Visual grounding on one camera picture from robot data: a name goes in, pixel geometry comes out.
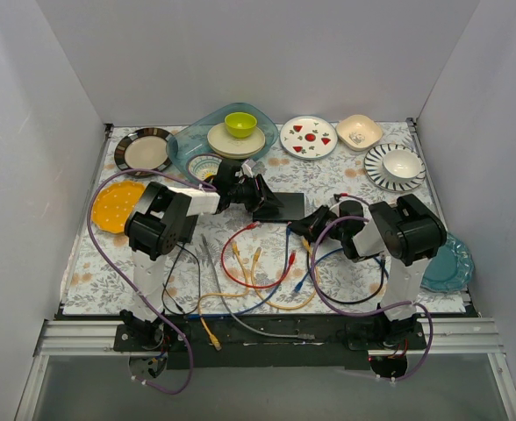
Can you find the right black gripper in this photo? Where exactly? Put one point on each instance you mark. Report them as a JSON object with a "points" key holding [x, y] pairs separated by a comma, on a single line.
{"points": [[318, 220]]}

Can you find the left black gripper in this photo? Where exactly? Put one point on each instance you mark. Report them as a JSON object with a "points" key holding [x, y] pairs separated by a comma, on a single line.
{"points": [[258, 193]]}

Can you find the black network switch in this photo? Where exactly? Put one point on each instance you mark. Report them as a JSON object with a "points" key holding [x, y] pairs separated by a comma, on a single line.
{"points": [[294, 208]]}

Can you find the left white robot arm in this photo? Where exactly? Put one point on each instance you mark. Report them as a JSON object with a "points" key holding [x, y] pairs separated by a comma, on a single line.
{"points": [[165, 216]]}

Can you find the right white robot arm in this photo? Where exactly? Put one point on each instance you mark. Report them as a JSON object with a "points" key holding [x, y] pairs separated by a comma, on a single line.
{"points": [[406, 231]]}

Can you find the floral table mat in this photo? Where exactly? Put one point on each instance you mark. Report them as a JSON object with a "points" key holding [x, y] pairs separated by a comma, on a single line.
{"points": [[228, 264]]}

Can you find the blue patterned small bowl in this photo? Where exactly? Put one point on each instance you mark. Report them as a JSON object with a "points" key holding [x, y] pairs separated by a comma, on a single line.
{"points": [[203, 166]]}

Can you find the white plate red shapes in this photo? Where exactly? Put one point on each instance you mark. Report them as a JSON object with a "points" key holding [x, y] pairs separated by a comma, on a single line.
{"points": [[308, 138]]}

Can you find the beige plate stack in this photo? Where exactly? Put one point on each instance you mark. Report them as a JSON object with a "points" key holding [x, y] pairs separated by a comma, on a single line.
{"points": [[225, 144]]}

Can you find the lime green bowl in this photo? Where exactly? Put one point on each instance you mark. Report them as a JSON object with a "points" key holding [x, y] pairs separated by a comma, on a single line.
{"points": [[239, 124]]}

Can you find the black power adapter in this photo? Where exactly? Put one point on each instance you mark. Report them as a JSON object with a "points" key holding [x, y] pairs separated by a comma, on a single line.
{"points": [[188, 229]]}

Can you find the blue striped plate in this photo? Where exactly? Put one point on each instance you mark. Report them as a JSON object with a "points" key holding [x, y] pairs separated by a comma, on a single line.
{"points": [[374, 170]]}

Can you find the teal plastic basin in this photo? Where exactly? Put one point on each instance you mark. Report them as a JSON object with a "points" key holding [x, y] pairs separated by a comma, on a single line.
{"points": [[192, 140]]}

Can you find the beige square panda bowl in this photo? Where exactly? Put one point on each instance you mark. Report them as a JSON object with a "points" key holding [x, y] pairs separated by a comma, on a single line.
{"points": [[359, 132]]}

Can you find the white bowl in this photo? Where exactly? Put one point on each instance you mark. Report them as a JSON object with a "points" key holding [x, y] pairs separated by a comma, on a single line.
{"points": [[401, 165]]}

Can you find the brown rimmed plate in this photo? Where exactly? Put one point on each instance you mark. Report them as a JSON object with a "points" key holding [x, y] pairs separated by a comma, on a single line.
{"points": [[143, 149]]}

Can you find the teal scalloped plate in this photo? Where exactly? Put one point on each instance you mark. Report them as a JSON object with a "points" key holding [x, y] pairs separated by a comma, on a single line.
{"points": [[451, 269]]}

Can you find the yellow dotted plate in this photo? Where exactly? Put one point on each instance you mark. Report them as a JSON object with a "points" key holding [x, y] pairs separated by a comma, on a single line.
{"points": [[114, 205]]}

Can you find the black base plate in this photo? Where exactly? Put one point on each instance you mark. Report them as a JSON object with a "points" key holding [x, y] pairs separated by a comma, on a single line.
{"points": [[263, 341]]}

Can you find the aluminium frame rail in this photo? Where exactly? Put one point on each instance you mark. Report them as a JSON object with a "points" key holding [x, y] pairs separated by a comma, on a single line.
{"points": [[102, 338]]}

